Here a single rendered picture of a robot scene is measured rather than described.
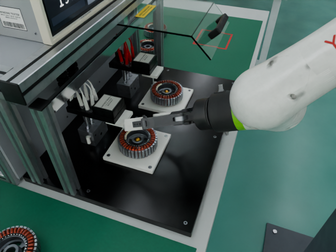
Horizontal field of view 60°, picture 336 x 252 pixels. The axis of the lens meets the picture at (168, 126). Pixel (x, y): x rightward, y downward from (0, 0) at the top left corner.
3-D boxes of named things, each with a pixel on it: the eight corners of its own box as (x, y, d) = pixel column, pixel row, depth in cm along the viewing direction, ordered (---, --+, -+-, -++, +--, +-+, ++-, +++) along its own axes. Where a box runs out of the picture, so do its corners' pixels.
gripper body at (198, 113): (218, 96, 71) (184, 101, 76) (204, 98, 64) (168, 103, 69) (222, 126, 72) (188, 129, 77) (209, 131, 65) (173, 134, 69)
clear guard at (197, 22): (229, 23, 92) (232, 4, 88) (211, 60, 76) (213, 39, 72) (135, 9, 100) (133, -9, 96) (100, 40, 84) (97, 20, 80)
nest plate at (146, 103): (193, 92, 105) (193, 89, 104) (180, 118, 95) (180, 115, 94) (154, 83, 109) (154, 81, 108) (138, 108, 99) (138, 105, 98)
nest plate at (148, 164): (171, 137, 89) (171, 134, 88) (152, 174, 78) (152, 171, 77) (126, 125, 92) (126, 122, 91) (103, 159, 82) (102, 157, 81)
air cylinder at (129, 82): (139, 87, 107) (138, 74, 104) (131, 98, 102) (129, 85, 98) (127, 84, 109) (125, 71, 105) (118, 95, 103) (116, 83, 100)
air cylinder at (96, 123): (108, 130, 91) (105, 116, 87) (96, 146, 86) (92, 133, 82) (94, 126, 92) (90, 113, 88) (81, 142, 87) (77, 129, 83)
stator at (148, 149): (163, 136, 87) (163, 127, 84) (148, 164, 79) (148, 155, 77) (129, 128, 90) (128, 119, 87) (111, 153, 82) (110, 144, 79)
